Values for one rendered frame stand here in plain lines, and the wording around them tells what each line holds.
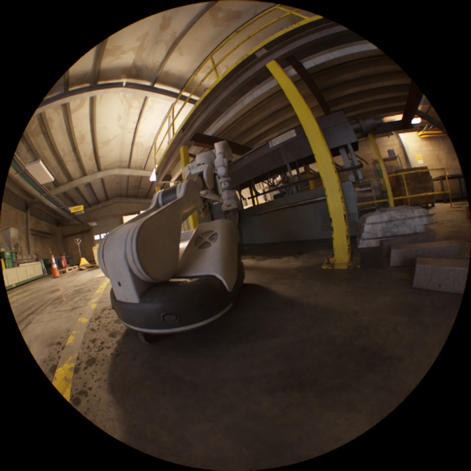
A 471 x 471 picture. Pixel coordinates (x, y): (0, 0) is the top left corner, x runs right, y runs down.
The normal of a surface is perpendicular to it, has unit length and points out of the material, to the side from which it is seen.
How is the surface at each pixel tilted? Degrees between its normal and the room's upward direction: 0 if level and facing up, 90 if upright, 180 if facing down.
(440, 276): 90
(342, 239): 90
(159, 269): 90
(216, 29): 171
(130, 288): 90
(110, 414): 0
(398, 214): 67
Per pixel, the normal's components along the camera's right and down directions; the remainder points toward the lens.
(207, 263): -0.26, -0.72
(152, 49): 0.07, 1.00
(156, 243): 0.97, -0.18
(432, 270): -0.93, 0.20
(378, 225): -0.64, -0.27
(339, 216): -0.73, 0.18
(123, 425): -0.19, -0.98
